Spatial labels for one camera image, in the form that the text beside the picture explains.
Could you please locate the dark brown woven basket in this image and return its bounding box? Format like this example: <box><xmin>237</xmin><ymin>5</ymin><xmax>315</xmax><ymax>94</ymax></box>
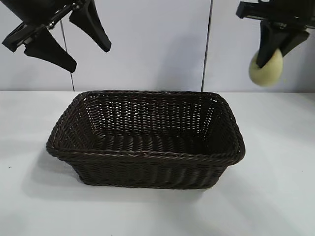
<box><xmin>45</xmin><ymin>89</ymin><xmax>247</xmax><ymax>190</ymax></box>

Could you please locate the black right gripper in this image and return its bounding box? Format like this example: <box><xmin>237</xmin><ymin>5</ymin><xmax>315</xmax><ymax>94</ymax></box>
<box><xmin>235</xmin><ymin>0</ymin><xmax>310</xmax><ymax>69</ymax></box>

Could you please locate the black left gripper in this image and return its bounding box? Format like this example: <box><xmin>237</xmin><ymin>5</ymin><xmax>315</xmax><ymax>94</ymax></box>
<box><xmin>1</xmin><ymin>0</ymin><xmax>112</xmax><ymax>73</ymax></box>

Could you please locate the pale yellow egg yolk pastry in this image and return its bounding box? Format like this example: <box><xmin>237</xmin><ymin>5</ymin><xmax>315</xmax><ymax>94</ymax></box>
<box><xmin>248</xmin><ymin>47</ymin><xmax>284</xmax><ymax>88</ymax></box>

